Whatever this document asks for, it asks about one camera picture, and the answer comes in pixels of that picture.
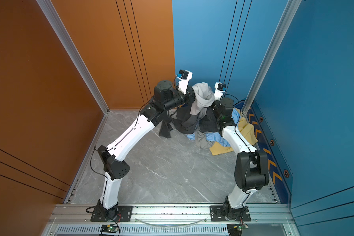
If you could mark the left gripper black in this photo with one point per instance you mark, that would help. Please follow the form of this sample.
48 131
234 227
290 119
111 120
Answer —
187 97

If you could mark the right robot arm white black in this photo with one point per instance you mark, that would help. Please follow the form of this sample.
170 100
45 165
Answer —
250 173

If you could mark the aluminium corner post right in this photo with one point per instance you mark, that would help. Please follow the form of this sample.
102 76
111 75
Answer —
278 36

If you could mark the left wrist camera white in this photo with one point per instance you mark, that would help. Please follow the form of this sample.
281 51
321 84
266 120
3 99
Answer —
183 77

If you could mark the circuit board right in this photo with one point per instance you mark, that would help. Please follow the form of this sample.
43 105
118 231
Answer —
236 229

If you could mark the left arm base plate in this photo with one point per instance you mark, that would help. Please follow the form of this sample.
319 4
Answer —
116 213

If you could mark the green circuit board left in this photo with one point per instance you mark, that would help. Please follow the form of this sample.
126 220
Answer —
109 230

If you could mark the dark grey cloth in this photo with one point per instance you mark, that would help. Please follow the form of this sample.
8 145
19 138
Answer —
186 123

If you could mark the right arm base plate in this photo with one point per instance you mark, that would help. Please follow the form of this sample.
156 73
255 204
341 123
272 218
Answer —
222 213

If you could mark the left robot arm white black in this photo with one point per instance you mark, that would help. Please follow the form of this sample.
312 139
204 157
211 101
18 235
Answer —
166 97

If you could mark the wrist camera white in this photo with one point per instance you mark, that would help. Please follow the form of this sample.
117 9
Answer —
183 77
220 90

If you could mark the light grey cloth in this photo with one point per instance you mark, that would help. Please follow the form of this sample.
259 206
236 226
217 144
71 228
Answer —
204 98

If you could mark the aluminium corner post left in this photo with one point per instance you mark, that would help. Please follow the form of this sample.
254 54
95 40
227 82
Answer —
59 28

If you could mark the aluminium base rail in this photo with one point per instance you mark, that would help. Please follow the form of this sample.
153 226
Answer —
171 220

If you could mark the light blue shirt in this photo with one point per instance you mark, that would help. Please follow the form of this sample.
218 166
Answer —
206 133

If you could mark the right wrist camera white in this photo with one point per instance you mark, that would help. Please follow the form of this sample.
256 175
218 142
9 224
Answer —
220 90

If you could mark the yellow cloth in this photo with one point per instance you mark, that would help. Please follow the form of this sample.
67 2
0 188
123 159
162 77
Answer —
246 131

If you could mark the aluminium corner post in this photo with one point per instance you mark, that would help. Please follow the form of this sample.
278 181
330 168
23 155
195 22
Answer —
59 28
278 36

